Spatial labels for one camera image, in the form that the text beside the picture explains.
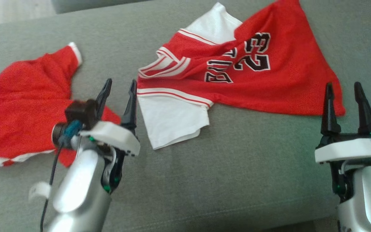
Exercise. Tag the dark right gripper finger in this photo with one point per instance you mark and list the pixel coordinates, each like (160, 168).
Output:
(329, 109)
(364, 109)

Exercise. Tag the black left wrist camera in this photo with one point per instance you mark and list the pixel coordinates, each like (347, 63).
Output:
(80, 112)

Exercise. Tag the grey sofa back cushion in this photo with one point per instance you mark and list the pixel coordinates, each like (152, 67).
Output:
(92, 4)

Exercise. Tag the red white basketball jersey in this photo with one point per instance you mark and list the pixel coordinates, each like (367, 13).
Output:
(269, 80)

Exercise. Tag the red shorts white trim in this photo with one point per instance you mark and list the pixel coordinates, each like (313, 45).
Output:
(21, 106)

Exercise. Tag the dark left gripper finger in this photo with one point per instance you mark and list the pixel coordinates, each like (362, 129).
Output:
(104, 96)
(130, 106)

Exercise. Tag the grey sofa seat cushion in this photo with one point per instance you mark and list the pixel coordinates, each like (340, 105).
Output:
(237, 180)

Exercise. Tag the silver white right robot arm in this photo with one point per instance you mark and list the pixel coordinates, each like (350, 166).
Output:
(369, 199)

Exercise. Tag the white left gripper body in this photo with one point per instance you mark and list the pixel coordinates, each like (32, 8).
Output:
(114, 137)

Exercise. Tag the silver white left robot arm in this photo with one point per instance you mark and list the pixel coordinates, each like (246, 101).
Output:
(79, 193)

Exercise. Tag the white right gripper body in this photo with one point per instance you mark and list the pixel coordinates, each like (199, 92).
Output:
(349, 149)

